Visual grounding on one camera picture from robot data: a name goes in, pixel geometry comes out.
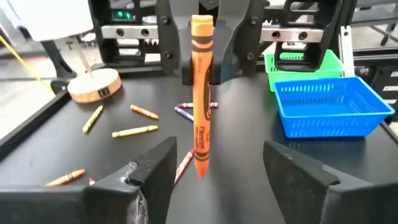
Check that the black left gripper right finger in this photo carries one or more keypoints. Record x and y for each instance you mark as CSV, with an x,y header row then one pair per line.
x,y
326,205

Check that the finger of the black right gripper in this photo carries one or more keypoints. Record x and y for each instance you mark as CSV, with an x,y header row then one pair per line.
x,y
171,37
239,37

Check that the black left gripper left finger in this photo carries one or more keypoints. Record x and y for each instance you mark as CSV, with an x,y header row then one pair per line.
x,y
77,205

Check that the orange crayon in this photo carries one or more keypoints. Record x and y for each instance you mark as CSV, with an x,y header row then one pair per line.
x,y
66,177
143,112
202,93

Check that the red crayon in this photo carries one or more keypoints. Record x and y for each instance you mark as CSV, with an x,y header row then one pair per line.
x,y
184,166
185,105

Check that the blue crayon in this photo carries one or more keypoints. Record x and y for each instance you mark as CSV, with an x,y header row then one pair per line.
x,y
184,114

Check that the yellow-green crayon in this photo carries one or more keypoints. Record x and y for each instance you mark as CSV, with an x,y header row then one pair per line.
x,y
92,119

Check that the yellow crayon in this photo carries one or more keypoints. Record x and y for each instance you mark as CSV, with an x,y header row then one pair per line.
x,y
133,131

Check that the green plastic basket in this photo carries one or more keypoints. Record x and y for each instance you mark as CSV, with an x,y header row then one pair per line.
x,y
329,67

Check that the black device green lights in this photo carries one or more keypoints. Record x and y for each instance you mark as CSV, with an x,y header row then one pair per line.
x,y
124,15

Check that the blue plastic basket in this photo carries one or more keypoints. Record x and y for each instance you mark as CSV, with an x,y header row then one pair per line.
x,y
326,124

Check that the thin lamp stem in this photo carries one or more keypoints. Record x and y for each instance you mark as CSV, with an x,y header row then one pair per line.
x,y
85,62

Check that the round wooden lamp base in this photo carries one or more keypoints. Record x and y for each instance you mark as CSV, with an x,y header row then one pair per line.
x,y
93,88

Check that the black box white labels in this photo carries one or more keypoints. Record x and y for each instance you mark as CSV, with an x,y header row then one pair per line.
x,y
382,81

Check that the black stand leg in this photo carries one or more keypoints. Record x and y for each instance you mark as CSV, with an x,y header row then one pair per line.
x,y
59,62

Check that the black curved clamp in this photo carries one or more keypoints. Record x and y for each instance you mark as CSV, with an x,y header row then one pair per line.
x,y
56,85

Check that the white upright metal bracket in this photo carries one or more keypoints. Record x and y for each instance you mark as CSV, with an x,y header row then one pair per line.
x,y
346,53

